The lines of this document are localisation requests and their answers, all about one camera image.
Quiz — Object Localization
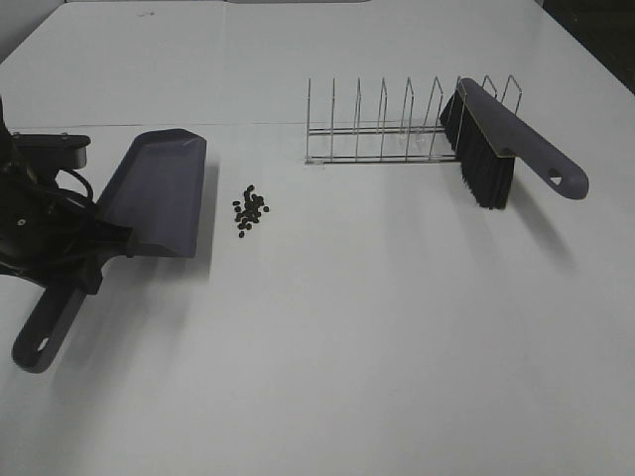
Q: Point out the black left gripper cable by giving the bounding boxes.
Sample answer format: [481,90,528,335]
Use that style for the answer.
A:
[49,168,100,224]

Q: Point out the grey hand brush black bristles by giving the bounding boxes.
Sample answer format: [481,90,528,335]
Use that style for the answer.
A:
[440,77,589,209]

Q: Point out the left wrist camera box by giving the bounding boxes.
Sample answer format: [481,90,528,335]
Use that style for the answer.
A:
[12,133,91,170]

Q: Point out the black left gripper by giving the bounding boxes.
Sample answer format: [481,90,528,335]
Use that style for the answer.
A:
[1,122,137,296]

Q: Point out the grey plastic dustpan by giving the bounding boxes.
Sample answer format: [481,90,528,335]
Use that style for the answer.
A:
[11,129,206,374]

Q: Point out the pile of coffee beans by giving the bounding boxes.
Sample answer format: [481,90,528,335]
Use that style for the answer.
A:
[231,184,271,238]

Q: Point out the chrome wire rack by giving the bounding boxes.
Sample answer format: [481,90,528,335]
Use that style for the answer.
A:
[303,74,523,168]

